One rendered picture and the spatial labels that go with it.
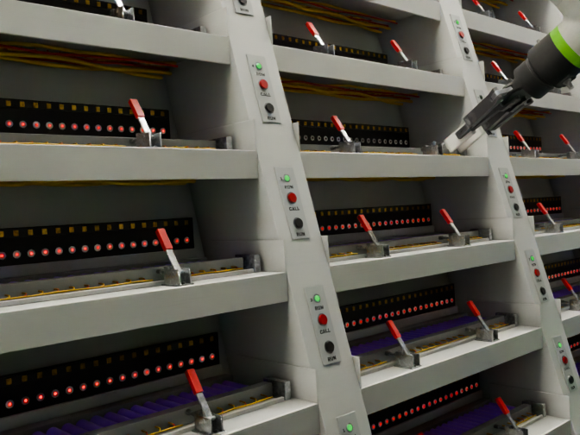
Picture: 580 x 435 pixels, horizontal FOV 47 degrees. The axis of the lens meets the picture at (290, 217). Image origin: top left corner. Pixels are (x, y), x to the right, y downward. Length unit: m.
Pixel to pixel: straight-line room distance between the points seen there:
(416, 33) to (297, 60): 0.58
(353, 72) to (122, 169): 0.58
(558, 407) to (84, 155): 1.14
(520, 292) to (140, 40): 1.00
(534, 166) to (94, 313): 1.25
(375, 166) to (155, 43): 0.47
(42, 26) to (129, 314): 0.40
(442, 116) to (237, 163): 0.76
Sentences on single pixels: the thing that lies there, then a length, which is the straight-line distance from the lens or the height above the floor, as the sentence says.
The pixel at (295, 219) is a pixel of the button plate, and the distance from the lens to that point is 1.06.
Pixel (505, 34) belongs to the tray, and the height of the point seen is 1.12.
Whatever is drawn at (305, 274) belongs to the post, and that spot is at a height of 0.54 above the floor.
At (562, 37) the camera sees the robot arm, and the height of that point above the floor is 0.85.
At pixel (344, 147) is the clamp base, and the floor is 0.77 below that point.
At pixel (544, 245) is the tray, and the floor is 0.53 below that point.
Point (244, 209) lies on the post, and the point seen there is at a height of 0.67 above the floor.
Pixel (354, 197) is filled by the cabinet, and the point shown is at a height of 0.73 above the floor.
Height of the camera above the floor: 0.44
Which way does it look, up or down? 11 degrees up
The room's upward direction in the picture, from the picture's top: 14 degrees counter-clockwise
